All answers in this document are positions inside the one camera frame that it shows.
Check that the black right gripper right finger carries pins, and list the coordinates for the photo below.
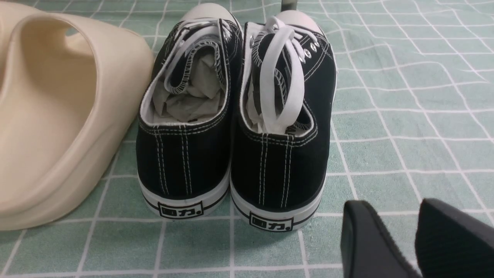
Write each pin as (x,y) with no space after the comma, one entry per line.
(452,244)

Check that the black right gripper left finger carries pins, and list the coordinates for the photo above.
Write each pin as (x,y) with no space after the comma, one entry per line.
(367,248)

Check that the green checked tablecloth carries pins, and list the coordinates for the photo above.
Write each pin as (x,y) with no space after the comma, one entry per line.
(412,119)

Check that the black canvas sneaker right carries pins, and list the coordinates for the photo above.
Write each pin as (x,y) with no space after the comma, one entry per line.
(281,141)

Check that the black canvas sneaker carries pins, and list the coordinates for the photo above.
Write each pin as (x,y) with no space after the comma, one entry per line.
(281,141)
(184,136)

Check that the black canvas sneaker left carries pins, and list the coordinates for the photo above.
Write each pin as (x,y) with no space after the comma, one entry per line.
(184,136)

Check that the cream foam slide right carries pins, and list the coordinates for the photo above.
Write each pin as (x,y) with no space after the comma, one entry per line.
(70,89)

